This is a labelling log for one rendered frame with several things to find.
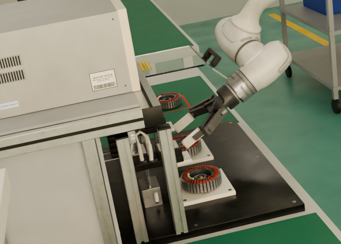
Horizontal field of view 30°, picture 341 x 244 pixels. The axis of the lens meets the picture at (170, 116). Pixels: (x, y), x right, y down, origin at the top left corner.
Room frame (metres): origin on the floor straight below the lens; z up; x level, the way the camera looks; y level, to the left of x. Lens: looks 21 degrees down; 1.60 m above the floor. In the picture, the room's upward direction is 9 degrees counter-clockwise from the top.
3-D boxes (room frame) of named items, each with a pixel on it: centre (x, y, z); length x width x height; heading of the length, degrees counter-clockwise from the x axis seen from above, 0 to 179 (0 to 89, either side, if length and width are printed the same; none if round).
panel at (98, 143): (1.66, 0.21, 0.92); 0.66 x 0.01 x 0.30; 7
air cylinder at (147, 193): (1.56, 0.09, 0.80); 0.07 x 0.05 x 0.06; 7
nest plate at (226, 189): (1.57, -0.06, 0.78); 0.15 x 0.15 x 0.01; 7
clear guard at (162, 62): (1.88, -0.01, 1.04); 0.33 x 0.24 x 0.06; 97
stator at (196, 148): (1.81, -0.02, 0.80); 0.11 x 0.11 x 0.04
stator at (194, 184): (1.57, -0.06, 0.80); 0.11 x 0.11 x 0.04
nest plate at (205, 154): (1.81, -0.02, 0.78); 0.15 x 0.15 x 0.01; 7
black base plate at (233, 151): (1.69, -0.02, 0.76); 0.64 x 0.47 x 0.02; 7
